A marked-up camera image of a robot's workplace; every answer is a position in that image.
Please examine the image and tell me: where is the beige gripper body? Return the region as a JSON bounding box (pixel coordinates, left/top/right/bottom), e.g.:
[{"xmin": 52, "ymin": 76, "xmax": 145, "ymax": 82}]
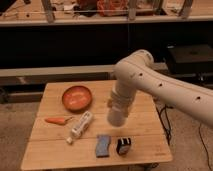
[{"xmin": 107, "ymin": 94, "xmax": 133, "ymax": 115}]

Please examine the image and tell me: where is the white ceramic cup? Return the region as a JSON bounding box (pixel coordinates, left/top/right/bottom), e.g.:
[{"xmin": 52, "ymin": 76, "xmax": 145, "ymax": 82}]
[{"xmin": 107, "ymin": 107, "xmax": 128, "ymax": 127}]

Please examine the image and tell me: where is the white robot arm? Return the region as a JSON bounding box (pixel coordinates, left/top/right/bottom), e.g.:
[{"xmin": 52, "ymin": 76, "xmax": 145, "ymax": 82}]
[{"xmin": 107, "ymin": 49, "xmax": 213, "ymax": 128}]

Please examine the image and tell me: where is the white tube bottle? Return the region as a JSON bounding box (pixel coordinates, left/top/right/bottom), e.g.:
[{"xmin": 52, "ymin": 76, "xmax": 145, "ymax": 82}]
[{"xmin": 66, "ymin": 111, "xmax": 93, "ymax": 144}]

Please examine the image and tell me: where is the orange round bowl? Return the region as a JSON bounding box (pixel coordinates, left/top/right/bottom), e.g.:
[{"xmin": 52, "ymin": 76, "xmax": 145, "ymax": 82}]
[{"xmin": 62, "ymin": 85, "xmax": 93, "ymax": 112}]

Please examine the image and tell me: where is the blue sponge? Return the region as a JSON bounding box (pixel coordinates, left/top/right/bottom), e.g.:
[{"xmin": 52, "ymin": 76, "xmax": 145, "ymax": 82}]
[{"xmin": 95, "ymin": 135, "xmax": 111, "ymax": 158}]

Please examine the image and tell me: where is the wooden table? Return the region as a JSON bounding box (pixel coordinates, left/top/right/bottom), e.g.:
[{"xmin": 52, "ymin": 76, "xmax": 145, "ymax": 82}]
[{"xmin": 21, "ymin": 80, "xmax": 172, "ymax": 171}]

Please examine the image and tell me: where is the orange toy carrot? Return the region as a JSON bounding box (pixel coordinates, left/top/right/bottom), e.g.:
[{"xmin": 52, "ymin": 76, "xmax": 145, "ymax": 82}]
[{"xmin": 45, "ymin": 117, "xmax": 71, "ymax": 125}]

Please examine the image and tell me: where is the black box on right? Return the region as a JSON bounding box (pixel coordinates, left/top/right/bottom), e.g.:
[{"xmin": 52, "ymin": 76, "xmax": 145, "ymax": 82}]
[{"xmin": 166, "ymin": 44, "xmax": 213, "ymax": 73}]

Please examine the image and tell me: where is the black cable on floor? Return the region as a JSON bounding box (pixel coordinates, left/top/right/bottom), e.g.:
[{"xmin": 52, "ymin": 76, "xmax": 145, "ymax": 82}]
[{"xmin": 197, "ymin": 122, "xmax": 213, "ymax": 171}]

